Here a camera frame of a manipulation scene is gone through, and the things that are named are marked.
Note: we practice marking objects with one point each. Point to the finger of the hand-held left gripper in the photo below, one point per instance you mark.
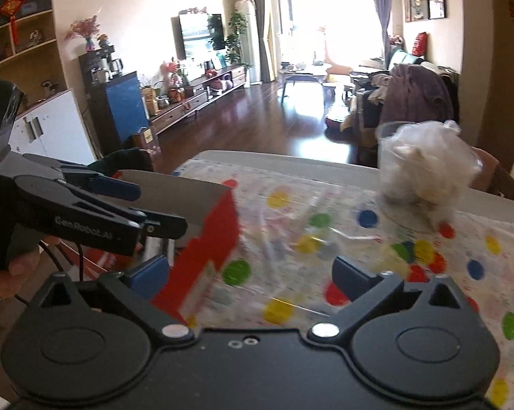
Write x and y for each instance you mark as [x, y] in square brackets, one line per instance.
[158, 227]
[111, 188]

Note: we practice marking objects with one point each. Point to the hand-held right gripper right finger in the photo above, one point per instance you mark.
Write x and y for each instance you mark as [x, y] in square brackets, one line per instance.
[353, 275]

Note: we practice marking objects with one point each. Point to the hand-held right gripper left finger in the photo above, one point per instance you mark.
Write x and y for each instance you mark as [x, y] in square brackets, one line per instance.
[148, 273]

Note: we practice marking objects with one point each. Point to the red cardboard box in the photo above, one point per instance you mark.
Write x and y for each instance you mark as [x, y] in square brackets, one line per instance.
[214, 239]

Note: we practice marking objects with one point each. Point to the person's left hand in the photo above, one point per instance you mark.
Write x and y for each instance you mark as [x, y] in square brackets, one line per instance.
[20, 269]

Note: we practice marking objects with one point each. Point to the dark chair back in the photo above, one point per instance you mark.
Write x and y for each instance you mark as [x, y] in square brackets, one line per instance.
[120, 160]

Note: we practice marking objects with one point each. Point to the balloon print tablecloth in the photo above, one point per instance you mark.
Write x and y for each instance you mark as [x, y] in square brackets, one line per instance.
[368, 239]

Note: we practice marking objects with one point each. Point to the brown paper bag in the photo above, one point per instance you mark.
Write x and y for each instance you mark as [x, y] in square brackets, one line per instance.
[146, 137]

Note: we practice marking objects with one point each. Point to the white cabinet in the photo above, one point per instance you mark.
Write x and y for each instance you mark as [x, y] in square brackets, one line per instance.
[56, 128]

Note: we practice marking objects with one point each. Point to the dark cabinet blue front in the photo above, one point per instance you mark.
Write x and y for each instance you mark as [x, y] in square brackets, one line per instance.
[124, 106]

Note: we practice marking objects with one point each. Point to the clear plastic container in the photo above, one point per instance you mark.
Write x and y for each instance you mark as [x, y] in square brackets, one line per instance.
[383, 171]

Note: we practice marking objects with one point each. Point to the wooden TV cabinet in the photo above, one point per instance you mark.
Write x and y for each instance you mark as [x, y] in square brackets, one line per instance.
[184, 106]

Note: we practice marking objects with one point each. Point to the kettle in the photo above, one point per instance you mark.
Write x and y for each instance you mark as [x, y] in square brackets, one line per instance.
[117, 66]

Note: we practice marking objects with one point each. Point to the crumpled white plastic bag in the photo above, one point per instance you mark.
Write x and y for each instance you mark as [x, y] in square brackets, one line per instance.
[428, 166]

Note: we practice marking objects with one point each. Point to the pink flowers in vase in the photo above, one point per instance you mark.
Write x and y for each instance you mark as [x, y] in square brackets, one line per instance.
[84, 30]

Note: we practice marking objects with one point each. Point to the pink chair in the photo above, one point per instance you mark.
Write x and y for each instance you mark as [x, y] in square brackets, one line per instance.
[496, 175]

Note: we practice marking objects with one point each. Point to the television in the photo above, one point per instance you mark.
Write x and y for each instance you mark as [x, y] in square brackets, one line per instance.
[197, 34]

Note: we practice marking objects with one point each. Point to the pile of dark clothes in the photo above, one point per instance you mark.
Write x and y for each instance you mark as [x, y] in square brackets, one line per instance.
[410, 89]

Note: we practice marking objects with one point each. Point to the red knot ornament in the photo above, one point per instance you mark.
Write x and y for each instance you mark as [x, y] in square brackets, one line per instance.
[11, 8]

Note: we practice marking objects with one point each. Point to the green potted plant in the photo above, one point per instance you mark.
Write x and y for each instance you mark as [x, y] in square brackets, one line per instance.
[236, 34]

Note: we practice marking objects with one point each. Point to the white standing air conditioner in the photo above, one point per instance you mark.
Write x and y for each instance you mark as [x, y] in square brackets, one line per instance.
[250, 38]

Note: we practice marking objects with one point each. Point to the coffee table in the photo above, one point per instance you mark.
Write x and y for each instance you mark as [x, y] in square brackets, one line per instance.
[299, 77]

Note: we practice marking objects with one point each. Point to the green sofa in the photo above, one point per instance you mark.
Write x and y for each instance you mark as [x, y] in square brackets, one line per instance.
[400, 59]

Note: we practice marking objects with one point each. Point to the grey curtain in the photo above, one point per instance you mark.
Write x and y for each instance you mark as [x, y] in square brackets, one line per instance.
[264, 17]

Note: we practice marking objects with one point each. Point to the red cushion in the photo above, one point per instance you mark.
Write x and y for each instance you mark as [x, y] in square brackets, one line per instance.
[419, 45]

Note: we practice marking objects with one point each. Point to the wooden door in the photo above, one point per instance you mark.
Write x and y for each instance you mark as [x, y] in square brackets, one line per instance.
[509, 85]

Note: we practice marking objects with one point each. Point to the blue curtain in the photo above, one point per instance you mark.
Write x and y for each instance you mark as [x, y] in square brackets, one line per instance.
[381, 8]

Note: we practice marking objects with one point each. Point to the wooden wall shelf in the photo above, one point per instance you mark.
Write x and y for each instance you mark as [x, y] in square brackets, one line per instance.
[30, 30]

